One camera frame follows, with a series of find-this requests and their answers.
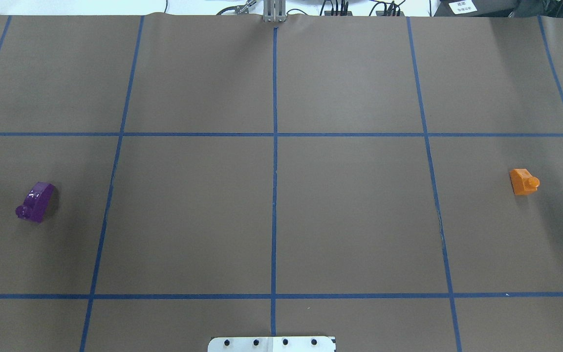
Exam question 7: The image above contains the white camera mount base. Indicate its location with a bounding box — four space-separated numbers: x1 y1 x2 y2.
207 336 337 352

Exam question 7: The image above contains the brown paper mat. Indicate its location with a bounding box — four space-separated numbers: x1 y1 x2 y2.
0 13 563 352

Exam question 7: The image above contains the aluminium frame post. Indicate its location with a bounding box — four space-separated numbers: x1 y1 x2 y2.
262 0 287 23

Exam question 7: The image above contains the purple trapezoid block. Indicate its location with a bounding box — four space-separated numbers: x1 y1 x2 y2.
14 182 56 223

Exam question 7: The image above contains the orange trapezoid block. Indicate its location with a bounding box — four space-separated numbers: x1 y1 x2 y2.
509 169 541 196

